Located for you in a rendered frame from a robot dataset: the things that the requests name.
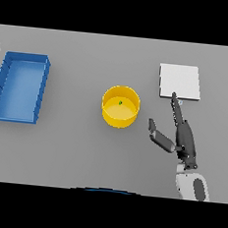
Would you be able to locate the green nut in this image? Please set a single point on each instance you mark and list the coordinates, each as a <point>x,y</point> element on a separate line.
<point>120,102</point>

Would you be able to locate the yellow bowl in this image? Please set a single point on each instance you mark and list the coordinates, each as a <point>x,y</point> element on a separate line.
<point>119,111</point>

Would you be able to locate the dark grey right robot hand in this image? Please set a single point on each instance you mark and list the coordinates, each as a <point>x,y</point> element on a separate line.
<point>185,139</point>

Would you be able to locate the pale square measuring scale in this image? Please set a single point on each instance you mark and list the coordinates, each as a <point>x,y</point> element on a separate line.
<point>179,81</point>

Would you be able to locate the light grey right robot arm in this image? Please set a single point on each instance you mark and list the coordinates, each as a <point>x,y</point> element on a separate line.
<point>191,187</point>

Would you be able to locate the blue tray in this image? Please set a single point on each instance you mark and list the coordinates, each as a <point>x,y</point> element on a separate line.
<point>19,88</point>

